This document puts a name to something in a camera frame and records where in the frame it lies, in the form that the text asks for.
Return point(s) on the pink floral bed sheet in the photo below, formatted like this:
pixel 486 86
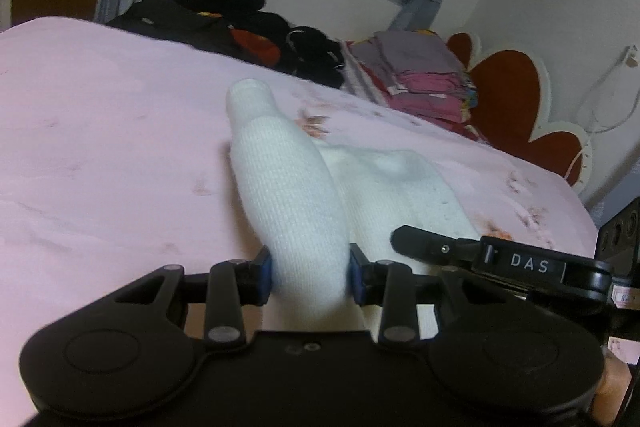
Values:
pixel 100 132

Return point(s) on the small white knit garment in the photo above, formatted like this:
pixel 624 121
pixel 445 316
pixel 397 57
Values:
pixel 290 197

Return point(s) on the person's right hand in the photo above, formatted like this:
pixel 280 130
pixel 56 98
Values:
pixel 616 387

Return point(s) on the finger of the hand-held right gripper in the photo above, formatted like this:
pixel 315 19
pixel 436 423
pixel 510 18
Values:
pixel 425 246

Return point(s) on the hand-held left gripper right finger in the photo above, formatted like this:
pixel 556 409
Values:
pixel 355 277

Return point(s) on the stack of folded clothes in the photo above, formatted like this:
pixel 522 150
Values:
pixel 425 77

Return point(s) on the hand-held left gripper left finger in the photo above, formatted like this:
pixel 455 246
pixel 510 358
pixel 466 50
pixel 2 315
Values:
pixel 266 277

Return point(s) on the red-orange garment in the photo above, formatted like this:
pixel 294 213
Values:
pixel 255 47

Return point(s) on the pile of dark clothes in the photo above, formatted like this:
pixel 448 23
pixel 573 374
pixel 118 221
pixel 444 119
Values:
pixel 175 19

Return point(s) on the red flower-shaped headboard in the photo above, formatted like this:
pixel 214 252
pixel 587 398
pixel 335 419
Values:
pixel 510 92

